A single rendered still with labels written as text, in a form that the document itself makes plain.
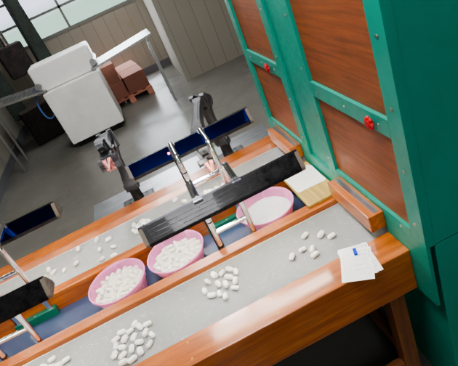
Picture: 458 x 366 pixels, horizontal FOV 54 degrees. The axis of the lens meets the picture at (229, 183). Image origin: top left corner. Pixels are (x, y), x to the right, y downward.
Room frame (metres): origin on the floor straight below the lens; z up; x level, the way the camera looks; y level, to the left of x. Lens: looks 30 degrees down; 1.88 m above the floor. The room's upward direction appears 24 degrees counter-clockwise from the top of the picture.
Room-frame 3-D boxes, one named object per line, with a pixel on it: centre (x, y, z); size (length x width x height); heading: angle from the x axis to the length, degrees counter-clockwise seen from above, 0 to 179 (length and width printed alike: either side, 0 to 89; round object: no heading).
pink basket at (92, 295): (1.58, 0.61, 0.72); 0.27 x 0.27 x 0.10
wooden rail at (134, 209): (2.14, 0.55, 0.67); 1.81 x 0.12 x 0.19; 95
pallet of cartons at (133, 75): (7.28, 0.89, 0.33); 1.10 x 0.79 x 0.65; 5
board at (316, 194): (1.66, -0.32, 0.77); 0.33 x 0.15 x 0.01; 5
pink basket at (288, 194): (1.65, -0.10, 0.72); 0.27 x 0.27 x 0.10
